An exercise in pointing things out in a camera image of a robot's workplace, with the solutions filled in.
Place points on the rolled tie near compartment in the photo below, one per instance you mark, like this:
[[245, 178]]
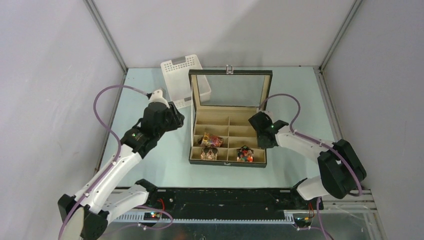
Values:
[[245, 154]]

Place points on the rolled tie far compartment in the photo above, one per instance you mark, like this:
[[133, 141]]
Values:
[[209, 153]]

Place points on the black compartment tie box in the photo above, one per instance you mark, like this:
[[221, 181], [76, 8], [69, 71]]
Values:
[[223, 100]]

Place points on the rolled tie compartment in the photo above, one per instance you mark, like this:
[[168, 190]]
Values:
[[209, 153], [245, 154]]

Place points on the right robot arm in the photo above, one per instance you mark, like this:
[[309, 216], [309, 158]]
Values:
[[340, 170]]

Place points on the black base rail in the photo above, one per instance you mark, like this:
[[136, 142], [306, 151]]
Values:
[[229, 203]]

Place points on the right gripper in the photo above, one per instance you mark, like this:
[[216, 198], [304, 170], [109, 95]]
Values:
[[262, 145]]

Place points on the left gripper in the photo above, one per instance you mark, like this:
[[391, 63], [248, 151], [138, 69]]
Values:
[[177, 119]]

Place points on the colourful patterned tie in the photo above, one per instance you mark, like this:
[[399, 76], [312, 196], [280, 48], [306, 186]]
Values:
[[210, 140]]

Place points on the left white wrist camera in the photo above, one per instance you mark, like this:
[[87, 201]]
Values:
[[157, 96]]

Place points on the white perforated plastic basket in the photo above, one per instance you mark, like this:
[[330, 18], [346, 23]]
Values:
[[176, 76]]

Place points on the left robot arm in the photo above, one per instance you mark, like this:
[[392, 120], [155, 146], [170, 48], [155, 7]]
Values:
[[86, 214]]

